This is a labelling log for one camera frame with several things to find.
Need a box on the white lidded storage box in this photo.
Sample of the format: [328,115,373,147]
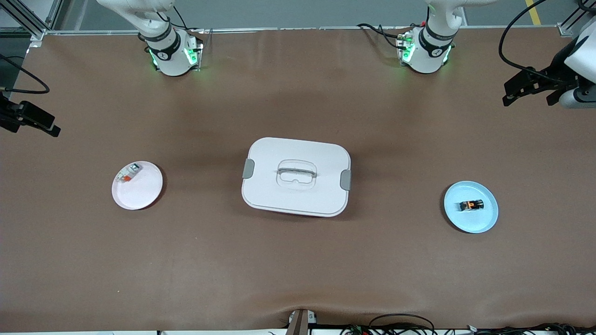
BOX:
[241,137,352,218]

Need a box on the silver table edge rail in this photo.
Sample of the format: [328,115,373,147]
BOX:
[44,26,562,36]

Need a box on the blue round plate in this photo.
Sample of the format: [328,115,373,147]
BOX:
[444,181,499,234]

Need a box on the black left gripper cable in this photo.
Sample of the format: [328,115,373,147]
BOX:
[498,0,578,87]

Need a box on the black arm base cable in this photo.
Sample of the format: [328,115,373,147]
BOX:
[357,22,411,52]
[170,5,205,34]

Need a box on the black looped cable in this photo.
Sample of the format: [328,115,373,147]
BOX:
[369,314,436,335]

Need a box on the brown camera mount post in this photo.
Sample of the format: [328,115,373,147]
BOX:
[285,309,318,335]

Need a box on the brown table mat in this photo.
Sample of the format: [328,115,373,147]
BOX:
[0,28,596,332]

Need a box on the aluminium frame post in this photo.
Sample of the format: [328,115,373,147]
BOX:
[556,0,596,38]
[0,0,63,41]

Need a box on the pink round plate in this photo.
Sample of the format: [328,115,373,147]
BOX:
[112,161,164,210]

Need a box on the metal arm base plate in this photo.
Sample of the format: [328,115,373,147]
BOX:
[396,29,454,70]
[148,29,204,73]

